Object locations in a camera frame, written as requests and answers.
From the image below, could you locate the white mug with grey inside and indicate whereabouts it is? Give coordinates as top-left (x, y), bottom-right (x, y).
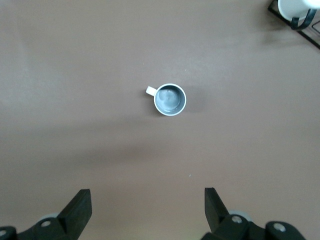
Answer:
top-left (145, 83), bottom-right (187, 117)

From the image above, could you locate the black wire rack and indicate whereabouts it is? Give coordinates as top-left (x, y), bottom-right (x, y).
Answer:
top-left (267, 0), bottom-right (320, 50)

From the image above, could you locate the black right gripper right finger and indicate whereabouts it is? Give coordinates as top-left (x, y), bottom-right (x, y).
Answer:
top-left (201, 187), bottom-right (308, 240)

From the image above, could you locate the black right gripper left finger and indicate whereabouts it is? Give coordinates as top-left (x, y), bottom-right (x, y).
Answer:
top-left (0, 189), bottom-right (93, 240)

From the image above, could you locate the white funnel-shaped bowl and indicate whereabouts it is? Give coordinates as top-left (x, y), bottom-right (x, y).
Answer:
top-left (277, 0), bottom-right (320, 22)

